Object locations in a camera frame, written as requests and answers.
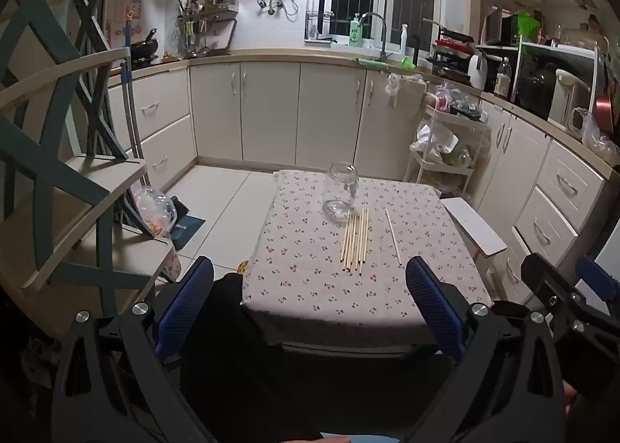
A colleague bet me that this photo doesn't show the cream kitchen base cabinets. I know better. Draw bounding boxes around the cream kitchen base cabinets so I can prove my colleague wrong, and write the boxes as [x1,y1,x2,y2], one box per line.
[107,47,612,313]

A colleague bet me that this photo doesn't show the black microwave oven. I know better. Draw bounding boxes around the black microwave oven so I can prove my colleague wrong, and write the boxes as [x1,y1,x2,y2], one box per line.
[484,7,521,47]

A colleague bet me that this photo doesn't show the white electric thermo pot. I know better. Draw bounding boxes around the white electric thermo pot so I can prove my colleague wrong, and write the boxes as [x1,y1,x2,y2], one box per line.
[549,69,592,127]

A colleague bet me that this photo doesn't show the white countertop shelf rack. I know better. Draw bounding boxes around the white countertop shelf rack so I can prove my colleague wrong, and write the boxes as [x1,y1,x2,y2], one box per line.
[477,40,607,125]

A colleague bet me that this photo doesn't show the green cloth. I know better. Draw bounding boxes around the green cloth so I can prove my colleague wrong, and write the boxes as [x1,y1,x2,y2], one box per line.
[356,57,417,71]

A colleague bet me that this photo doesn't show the stacked pans and pots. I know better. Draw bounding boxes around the stacked pans and pots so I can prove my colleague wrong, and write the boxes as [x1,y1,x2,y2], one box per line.
[424,19,478,86]

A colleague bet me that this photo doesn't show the plastic oil bottle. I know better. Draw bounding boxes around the plastic oil bottle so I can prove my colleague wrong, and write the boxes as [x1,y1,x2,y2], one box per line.
[494,57,512,98]

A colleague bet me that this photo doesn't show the clear glass jug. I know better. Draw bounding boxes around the clear glass jug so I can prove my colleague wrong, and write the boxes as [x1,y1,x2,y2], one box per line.
[572,106,592,134]

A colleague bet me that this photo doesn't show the hanging clear plastic bag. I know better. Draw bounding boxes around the hanging clear plastic bag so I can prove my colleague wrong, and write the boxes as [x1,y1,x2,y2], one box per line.
[386,72,427,110]

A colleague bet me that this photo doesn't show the black wok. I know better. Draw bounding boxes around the black wok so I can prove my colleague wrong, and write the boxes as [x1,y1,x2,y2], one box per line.
[131,28,160,69]

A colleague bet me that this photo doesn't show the teal dustpan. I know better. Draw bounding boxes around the teal dustpan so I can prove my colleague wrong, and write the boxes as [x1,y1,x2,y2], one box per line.
[167,198,207,250]

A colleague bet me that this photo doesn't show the red pan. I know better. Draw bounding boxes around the red pan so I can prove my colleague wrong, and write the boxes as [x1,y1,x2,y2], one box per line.
[593,94,616,134]

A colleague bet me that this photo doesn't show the small white stool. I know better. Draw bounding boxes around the small white stool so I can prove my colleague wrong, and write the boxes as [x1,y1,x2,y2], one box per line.
[441,197,508,289]

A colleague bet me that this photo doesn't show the plastic bag with orange contents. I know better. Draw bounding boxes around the plastic bag with orange contents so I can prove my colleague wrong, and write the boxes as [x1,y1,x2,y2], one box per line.
[131,185,176,237]

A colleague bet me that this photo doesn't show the floral cherry tablecloth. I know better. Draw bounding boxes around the floral cherry tablecloth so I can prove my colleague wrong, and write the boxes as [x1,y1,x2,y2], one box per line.
[241,169,492,344]

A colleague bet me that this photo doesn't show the bagged food packages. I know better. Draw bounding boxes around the bagged food packages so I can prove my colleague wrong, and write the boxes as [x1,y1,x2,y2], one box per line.
[426,82,485,117]

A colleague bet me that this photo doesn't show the wall spice rack with bottles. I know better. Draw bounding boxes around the wall spice rack with bottles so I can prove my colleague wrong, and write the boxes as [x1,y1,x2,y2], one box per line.
[177,0,240,57]

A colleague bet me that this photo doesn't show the white storage trolley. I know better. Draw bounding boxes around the white storage trolley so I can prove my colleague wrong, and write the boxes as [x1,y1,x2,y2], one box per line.
[404,104,490,197]

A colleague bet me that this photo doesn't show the chrome kitchen faucet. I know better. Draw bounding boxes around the chrome kitchen faucet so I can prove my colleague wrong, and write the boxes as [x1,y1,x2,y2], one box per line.
[361,12,393,61]

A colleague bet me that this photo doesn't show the red paper wall decorations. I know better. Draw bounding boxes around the red paper wall decorations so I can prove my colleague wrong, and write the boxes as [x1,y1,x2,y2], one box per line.
[104,0,143,49]

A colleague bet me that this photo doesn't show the light blue cloth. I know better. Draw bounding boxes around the light blue cloth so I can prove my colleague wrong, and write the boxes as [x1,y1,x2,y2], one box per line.
[291,433,403,443]

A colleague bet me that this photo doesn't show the green plastic bag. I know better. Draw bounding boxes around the green plastic bag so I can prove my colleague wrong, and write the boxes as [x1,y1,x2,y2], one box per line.
[513,12,542,43]

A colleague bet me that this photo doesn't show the blue mop handle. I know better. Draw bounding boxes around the blue mop handle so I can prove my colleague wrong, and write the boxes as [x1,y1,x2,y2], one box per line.
[122,12,148,188]

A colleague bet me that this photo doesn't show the person's black trousers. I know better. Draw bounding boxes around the person's black trousers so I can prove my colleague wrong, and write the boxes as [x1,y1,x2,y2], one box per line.
[181,273,311,443]

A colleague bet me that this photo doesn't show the crumpled clear plastic bag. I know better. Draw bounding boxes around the crumpled clear plastic bag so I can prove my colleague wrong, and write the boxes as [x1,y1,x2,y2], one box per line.
[581,118,620,162]

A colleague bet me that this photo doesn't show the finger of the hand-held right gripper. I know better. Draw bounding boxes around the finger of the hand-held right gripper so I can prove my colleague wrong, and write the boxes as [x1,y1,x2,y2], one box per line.
[520,253,620,342]
[575,255,620,313]

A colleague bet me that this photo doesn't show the black rice cooker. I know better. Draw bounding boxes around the black rice cooker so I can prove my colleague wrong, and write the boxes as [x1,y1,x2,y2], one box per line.
[517,56,558,117]

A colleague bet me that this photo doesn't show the single wooden chopstick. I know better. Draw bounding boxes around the single wooden chopstick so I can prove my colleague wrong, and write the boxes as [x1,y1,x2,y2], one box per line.
[385,208,403,266]

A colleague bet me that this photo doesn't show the white jug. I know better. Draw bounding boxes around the white jug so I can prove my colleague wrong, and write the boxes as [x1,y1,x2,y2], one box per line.
[467,50,487,91]

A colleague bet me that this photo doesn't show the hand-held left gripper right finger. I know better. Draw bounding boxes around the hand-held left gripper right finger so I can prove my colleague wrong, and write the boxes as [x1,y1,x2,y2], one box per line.
[402,256,567,443]

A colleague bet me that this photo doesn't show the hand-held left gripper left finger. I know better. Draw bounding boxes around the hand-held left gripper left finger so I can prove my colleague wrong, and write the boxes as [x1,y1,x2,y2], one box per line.
[51,256,219,443]

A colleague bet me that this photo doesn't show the teal and beige wooden rack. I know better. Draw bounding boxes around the teal and beige wooden rack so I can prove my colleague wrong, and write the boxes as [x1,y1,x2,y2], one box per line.
[0,0,176,337]

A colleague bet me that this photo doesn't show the white plastic bag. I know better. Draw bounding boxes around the white plastic bag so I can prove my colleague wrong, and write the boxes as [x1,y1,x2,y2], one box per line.
[409,121,459,154]

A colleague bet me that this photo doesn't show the bunch of wooden chopsticks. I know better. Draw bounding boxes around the bunch of wooden chopsticks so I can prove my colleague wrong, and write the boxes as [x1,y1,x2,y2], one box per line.
[340,207,370,275]

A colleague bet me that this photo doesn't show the clear glass jar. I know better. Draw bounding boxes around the clear glass jar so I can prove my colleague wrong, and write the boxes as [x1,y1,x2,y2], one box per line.
[322,161,359,221]

